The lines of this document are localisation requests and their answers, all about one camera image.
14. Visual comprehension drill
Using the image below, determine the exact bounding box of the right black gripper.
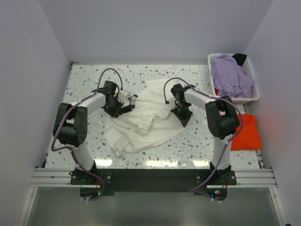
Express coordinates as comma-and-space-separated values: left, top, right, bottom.
171, 102, 193, 127

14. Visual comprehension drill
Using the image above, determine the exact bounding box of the white t shirt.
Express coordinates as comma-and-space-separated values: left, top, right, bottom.
104, 79, 186, 156

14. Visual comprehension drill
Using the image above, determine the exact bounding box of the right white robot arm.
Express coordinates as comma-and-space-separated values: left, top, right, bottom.
171, 84, 240, 187

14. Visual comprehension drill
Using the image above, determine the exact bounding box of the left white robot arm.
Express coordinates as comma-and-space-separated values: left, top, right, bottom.
51, 81, 137, 187

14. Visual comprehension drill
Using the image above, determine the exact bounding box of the red garment in basket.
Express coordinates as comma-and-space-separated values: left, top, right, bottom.
214, 89, 221, 96

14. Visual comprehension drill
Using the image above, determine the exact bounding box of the lilac t shirt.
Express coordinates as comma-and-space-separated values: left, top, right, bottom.
210, 54, 254, 98

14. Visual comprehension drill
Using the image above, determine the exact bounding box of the folded orange t shirt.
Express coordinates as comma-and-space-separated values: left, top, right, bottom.
231, 114, 262, 151

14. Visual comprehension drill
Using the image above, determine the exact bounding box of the black garment in basket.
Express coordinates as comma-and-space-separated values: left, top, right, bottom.
232, 53, 247, 67

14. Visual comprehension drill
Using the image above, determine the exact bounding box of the white laundry basket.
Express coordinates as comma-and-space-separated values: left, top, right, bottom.
207, 53, 260, 104

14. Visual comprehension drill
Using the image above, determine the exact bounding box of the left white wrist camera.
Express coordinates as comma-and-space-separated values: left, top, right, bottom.
117, 90, 130, 103

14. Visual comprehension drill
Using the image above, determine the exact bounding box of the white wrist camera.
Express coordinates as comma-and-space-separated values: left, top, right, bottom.
117, 90, 130, 103
167, 98, 176, 111

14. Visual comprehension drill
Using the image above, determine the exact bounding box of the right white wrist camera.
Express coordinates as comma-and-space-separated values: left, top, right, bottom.
167, 98, 176, 111

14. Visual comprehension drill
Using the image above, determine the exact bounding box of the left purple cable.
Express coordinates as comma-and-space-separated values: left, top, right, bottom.
51, 68, 123, 201

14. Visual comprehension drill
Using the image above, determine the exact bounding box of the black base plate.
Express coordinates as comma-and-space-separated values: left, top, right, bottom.
69, 169, 237, 197

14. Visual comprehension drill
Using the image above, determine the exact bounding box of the aluminium rail frame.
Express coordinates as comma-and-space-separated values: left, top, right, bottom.
32, 159, 277, 188

